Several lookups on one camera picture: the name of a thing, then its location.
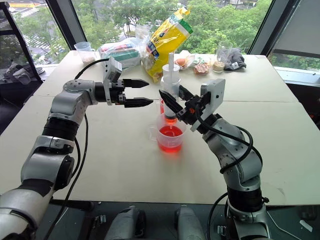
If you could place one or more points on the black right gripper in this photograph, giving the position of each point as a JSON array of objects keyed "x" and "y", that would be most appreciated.
[{"x": 190, "y": 111}]

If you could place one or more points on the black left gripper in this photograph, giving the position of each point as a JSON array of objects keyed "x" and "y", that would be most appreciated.
[{"x": 117, "y": 96}]

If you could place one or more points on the large clear plastic syringe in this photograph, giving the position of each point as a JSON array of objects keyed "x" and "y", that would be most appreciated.
[{"x": 170, "y": 82}]

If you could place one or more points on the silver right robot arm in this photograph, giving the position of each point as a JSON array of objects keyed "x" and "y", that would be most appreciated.
[{"x": 235, "y": 142}]

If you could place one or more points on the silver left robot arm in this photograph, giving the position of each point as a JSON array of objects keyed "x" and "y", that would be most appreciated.
[{"x": 62, "y": 105}]

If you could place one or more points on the small cup with red liquid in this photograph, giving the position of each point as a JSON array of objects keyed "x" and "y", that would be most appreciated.
[{"x": 161, "y": 106}]

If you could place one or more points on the measuring cup with red liquid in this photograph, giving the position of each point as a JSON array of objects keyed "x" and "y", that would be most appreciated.
[{"x": 170, "y": 140}]

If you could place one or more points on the clear cup with white contents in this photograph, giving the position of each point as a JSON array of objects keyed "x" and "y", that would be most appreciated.
[{"x": 85, "y": 53}]

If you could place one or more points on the pack of bacon slices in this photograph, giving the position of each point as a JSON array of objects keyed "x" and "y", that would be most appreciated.
[{"x": 201, "y": 68}]

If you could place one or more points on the wrapped snack packets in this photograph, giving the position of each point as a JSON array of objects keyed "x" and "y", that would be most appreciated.
[{"x": 181, "y": 61}]

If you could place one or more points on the clear bag with boxes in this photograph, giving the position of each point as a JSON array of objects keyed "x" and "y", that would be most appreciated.
[{"x": 120, "y": 53}]

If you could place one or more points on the green white packet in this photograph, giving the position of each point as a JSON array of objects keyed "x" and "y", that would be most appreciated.
[{"x": 203, "y": 60}]

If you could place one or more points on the clear glass with grains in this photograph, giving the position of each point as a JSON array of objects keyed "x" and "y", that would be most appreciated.
[{"x": 221, "y": 62}]

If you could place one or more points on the crumpled clear plastic bag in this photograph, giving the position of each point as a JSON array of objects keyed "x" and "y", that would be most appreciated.
[{"x": 142, "y": 32}]

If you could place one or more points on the yellow snack bag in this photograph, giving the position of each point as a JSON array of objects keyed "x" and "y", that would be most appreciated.
[{"x": 167, "y": 37}]

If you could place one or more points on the dark grey cloth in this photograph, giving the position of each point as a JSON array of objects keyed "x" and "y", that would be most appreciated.
[{"x": 235, "y": 60}]

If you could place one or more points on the dark window pillar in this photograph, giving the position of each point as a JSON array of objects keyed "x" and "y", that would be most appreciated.
[
  {"x": 66, "y": 22},
  {"x": 287, "y": 25}
]

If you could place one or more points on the grey black equipment pile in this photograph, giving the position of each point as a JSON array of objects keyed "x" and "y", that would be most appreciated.
[{"x": 17, "y": 72}]

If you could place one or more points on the grey rounded shape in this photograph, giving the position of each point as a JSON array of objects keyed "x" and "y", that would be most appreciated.
[{"x": 125, "y": 222}]

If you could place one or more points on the white tape strip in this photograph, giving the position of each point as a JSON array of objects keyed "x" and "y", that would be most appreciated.
[{"x": 306, "y": 225}]

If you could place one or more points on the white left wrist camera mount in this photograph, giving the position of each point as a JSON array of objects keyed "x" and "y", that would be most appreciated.
[{"x": 112, "y": 68}]

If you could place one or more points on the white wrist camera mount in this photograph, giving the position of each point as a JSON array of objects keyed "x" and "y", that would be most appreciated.
[
  {"x": 112, "y": 68},
  {"x": 215, "y": 93}
]

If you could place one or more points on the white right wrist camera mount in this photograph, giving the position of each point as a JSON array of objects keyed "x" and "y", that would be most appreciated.
[{"x": 215, "y": 93}]

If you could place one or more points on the black metal frame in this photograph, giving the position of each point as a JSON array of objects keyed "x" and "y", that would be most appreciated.
[{"x": 17, "y": 35}]

